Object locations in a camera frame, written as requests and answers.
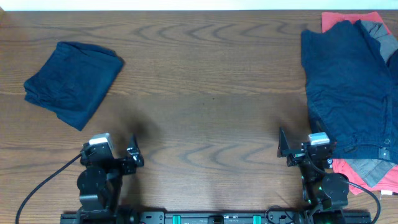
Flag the navy blue shorts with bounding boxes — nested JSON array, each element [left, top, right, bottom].
[[24, 42, 124, 131]]

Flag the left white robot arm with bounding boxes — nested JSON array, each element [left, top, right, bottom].
[[76, 133, 144, 223]]

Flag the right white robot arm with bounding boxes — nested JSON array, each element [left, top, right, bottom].
[[277, 128, 349, 223]]

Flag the navy garment on pile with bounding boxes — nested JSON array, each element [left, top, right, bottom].
[[301, 21, 397, 164]]

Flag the grey garment on pile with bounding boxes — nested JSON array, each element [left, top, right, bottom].
[[346, 20, 397, 187]]

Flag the red garment on pile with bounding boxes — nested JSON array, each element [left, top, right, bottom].
[[322, 12, 397, 194]]

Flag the right black cable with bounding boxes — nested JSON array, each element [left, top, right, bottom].
[[304, 151, 382, 224]]

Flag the black cable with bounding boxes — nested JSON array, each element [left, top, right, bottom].
[[14, 152, 83, 224], [304, 151, 382, 224]]

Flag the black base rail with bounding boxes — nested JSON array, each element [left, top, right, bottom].
[[60, 206, 372, 224]]

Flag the left black cable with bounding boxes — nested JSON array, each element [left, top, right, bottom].
[[14, 152, 83, 224]]

